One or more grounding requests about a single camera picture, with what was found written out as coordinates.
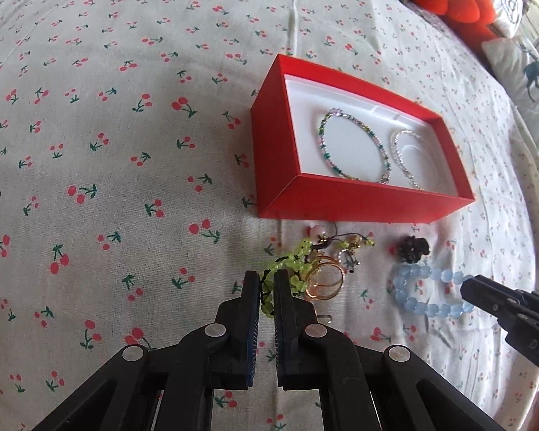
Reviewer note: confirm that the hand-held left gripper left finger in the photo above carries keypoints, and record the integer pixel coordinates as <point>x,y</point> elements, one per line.
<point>252,323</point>

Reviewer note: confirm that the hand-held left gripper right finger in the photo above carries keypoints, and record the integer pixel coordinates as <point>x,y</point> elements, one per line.
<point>280,323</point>

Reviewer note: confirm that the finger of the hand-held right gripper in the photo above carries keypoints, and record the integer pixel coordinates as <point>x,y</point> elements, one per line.
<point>485,294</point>

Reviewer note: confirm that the dark flower brooch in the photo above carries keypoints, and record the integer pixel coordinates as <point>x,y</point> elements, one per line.
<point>413,249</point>

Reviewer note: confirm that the red jewelry box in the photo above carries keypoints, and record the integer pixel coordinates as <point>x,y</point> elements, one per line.
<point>364,202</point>

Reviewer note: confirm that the deer print pillow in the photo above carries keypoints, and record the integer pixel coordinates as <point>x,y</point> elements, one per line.
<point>530,81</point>

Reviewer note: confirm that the cherry print bedsheet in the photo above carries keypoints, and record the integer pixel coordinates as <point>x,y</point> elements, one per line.
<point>116,143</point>

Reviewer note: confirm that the rose print pillow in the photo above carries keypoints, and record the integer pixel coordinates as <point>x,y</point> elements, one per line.
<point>507,4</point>

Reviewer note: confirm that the red strawberry plush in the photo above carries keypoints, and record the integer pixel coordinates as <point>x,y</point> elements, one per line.
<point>449,2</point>

